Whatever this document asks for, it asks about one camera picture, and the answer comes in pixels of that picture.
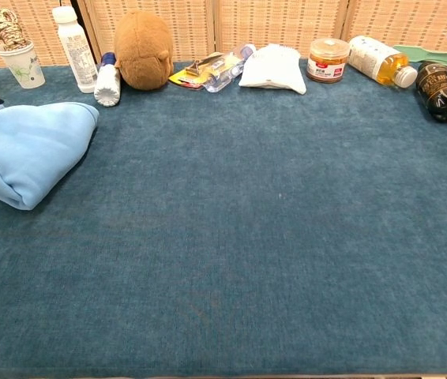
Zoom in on tall white plastic bottle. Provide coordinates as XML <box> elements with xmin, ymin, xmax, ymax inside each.
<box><xmin>51</xmin><ymin>6</ymin><xmax>99</xmax><ymax>95</ymax></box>

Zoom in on razor in yellow blister pack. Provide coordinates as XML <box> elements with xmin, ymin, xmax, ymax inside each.
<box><xmin>167</xmin><ymin>51</ymin><xmax>227</xmax><ymax>91</ymax></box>

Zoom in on light blue fleece pants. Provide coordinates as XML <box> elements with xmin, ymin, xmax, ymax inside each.
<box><xmin>0</xmin><ymin>101</ymin><xmax>100</xmax><ymax>211</ymax></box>

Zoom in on brown plush toy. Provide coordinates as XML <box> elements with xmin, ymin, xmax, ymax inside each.
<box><xmin>113</xmin><ymin>8</ymin><xmax>175</xmax><ymax>92</ymax></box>

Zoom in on yellow tea bottle white label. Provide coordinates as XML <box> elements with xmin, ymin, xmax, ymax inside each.
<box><xmin>347</xmin><ymin>35</ymin><xmax>419</xmax><ymax>88</ymax></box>

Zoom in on white powder pouch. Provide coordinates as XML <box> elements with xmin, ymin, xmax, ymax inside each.
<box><xmin>238</xmin><ymin>43</ymin><xmax>307</xmax><ymax>96</ymax></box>

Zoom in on black coffee bottle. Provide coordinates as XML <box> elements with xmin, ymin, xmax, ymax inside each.
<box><xmin>415</xmin><ymin>61</ymin><xmax>447</xmax><ymax>123</ymax></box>

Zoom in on white paper cup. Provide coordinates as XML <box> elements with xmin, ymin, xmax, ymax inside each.
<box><xmin>0</xmin><ymin>41</ymin><xmax>46</xmax><ymax>90</ymax></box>

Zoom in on white tube blue cap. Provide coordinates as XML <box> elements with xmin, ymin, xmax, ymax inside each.
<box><xmin>93</xmin><ymin>51</ymin><xmax>122</xmax><ymax>107</ymax></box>

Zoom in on clear water bottle blue label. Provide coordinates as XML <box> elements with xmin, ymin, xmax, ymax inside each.
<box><xmin>203</xmin><ymin>43</ymin><xmax>257</xmax><ymax>94</ymax></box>

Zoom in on dark blue table carpet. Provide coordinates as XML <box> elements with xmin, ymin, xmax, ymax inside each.
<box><xmin>0</xmin><ymin>58</ymin><xmax>447</xmax><ymax>376</ymax></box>

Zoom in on bamboo folding screen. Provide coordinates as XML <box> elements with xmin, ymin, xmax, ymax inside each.
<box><xmin>0</xmin><ymin>0</ymin><xmax>447</xmax><ymax>68</ymax></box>

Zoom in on round jar red label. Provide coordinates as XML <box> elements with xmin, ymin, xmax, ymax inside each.
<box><xmin>306</xmin><ymin>38</ymin><xmax>350</xmax><ymax>84</ymax></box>

